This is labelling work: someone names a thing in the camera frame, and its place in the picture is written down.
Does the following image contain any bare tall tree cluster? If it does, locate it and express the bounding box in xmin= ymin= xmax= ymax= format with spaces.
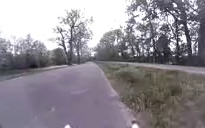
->
xmin=52 ymin=8 xmax=95 ymax=66

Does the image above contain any purplish grey asphalt path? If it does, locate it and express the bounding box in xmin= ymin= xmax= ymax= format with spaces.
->
xmin=0 ymin=61 xmax=138 ymax=128

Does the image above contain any row of tall trees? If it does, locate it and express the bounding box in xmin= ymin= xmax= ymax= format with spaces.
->
xmin=94 ymin=0 xmax=205 ymax=67

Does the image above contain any grass verge strip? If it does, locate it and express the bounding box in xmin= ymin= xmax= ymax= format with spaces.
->
xmin=95 ymin=61 xmax=205 ymax=128

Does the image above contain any row of bushes and trees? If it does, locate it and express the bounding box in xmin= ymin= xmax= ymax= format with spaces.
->
xmin=0 ymin=27 xmax=68 ymax=73

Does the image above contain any dark verge strip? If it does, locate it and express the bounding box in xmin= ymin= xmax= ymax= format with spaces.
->
xmin=0 ymin=64 xmax=71 ymax=85

